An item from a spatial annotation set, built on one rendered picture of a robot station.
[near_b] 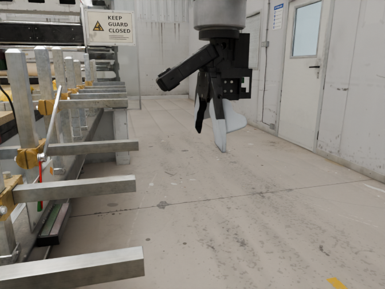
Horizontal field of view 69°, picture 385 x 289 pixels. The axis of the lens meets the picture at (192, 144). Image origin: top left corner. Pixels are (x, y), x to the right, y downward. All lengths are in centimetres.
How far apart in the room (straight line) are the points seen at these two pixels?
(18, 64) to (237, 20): 55
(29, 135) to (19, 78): 15
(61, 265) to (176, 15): 959
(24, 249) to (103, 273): 33
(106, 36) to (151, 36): 657
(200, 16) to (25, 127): 55
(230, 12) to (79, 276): 44
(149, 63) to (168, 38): 100
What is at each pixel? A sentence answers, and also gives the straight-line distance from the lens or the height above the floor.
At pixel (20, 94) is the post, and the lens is 84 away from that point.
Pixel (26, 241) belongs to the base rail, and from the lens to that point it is 76.
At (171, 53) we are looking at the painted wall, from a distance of 968.
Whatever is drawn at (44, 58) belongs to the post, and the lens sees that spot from 107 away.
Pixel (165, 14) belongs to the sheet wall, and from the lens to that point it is 978.
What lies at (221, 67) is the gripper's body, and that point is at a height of 108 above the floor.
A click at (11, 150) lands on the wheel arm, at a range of 92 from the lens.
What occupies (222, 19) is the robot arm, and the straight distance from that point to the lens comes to 49.
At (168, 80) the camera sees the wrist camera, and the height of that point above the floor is 106.
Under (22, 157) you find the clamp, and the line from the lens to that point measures 84.
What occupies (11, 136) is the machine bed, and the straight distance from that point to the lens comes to 136.
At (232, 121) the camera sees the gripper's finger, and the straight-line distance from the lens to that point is 48.
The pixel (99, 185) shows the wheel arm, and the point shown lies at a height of 83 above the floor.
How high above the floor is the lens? 108
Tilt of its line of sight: 16 degrees down
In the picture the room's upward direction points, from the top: straight up
